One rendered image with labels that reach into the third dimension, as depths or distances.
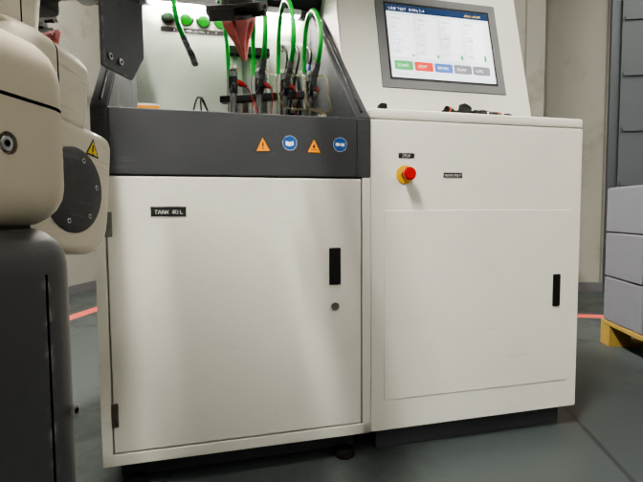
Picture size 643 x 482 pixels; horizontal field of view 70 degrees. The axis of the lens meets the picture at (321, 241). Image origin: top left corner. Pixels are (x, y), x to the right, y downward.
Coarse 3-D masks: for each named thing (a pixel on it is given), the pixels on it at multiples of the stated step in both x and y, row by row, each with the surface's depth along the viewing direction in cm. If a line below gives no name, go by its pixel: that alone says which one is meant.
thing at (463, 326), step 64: (448, 0) 165; (512, 0) 172; (512, 64) 167; (384, 128) 126; (448, 128) 131; (512, 128) 136; (384, 192) 127; (448, 192) 132; (512, 192) 138; (576, 192) 143; (384, 256) 128; (448, 256) 133; (512, 256) 139; (576, 256) 145; (384, 320) 130; (448, 320) 134; (512, 320) 140; (576, 320) 146; (384, 384) 131; (448, 384) 136; (512, 384) 141
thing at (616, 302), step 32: (608, 192) 237; (640, 192) 210; (608, 224) 237; (640, 224) 210; (608, 256) 238; (640, 256) 208; (608, 288) 237; (640, 288) 209; (608, 320) 238; (640, 320) 209
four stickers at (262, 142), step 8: (264, 136) 118; (288, 136) 120; (296, 136) 120; (256, 144) 118; (264, 144) 118; (288, 144) 120; (296, 144) 120; (312, 144) 121; (320, 144) 122; (336, 144) 123; (344, 144) 124; (312, 152) 121; (320, 152) 122
